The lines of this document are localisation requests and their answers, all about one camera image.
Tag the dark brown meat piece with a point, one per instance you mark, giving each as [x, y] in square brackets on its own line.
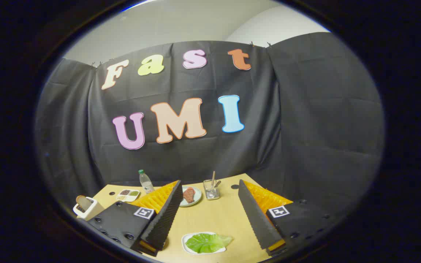
[186, 197]

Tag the clear glass utensil holder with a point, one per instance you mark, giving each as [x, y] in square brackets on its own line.
[211, 193]

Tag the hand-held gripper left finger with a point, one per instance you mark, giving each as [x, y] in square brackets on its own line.
[165, 219]

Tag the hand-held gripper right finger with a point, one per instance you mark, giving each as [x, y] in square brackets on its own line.
[256, 215]

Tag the toasted bread slice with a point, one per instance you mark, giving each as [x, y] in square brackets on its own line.
[83, 202]

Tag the cream toaster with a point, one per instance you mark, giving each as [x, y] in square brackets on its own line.
[91, 210]

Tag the light blue round plate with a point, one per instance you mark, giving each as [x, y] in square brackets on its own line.
[198, 193]

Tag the clear plastic water bottle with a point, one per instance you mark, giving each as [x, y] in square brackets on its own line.
[145, 182]

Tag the green lettuce leaf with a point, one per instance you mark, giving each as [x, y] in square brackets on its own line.
[207, 243]

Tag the brown meat piece orange tip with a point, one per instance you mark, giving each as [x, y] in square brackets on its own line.
[191, 193]

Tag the thin wooden stick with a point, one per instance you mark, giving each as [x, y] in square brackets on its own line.
[213, 179]

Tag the white divided seasoning dish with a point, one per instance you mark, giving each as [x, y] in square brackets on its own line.
[128, 195]

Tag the white oval dish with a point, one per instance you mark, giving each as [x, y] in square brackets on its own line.
[185, 243]

